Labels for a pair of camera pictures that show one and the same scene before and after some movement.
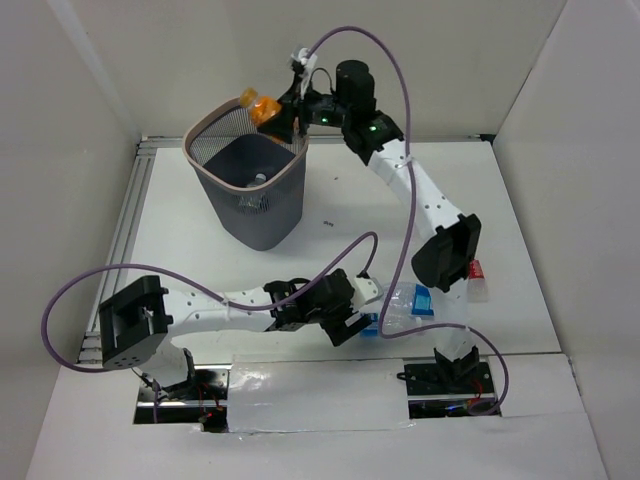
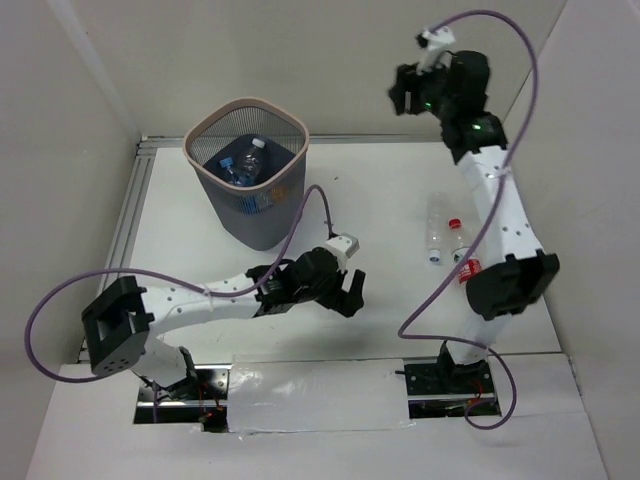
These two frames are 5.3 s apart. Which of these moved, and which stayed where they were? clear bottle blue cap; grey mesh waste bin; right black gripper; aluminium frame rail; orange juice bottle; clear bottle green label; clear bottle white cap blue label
Moved: orange juice bottle; clear bottle green label; right black gripper; clear bottle blue cap; clear bottle white cap blue label
Stayed: grey mesh waste bin; aluminium frame rail
